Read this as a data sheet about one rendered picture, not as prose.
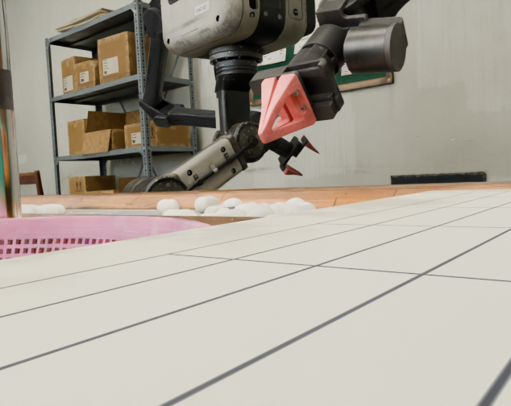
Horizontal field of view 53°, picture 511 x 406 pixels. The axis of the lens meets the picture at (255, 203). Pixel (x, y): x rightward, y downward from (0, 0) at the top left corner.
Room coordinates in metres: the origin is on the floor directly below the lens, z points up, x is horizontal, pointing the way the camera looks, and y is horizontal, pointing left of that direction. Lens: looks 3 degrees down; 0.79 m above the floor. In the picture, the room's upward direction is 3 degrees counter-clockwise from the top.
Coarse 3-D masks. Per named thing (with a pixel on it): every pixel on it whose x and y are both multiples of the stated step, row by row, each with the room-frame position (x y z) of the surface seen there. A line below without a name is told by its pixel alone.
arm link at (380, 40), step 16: (336, 0) 0.68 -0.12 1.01; (320, 16) 0.68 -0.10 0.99; (336, 16) 0.67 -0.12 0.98; (352, 16) 0.67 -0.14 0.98; (352, 32) 0.63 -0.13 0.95; (368, 32) 0.62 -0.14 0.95; (384, 32) 0.61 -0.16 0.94; (400, 32) 0.62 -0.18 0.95; (352, 48) 0.63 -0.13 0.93; (368, 48) 0.61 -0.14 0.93; (384, 48) 0.60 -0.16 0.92; (400, 48) 0.63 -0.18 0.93; (352, 64) 0.63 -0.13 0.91; (368, 64) 0.62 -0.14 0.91; (384, 64) 0.61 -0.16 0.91; (400, 64) 0.63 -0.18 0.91
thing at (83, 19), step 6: (90, 12) 3.48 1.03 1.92; (96, 12) 3.42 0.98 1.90; (102, 12) 3.42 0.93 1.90; (108, 12) 3.44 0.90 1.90; (78, 18) 3.57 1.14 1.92; (84, 18) 3.51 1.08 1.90; (90, 18) 3.50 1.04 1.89; (96, 18) 3.41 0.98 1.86; (66, 24) 3.65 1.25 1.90; (72, 24) 3.62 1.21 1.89; (78, 24) 3.59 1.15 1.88; (60, 30) 3.70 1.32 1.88; (66, 30) 3.69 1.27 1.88
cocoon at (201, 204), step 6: (198, 198) 0.66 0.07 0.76; (204, 198) 0.65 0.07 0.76; (210, 198) 0.66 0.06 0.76; (216, 198) 0.67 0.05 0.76; (198, 204) 0.65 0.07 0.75; (204, 204) 0.65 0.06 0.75; (210, 204) 0.66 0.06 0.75; (216, 204) 0.67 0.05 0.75; (198, 210) 0.65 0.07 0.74; (204, 210) 0.65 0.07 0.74
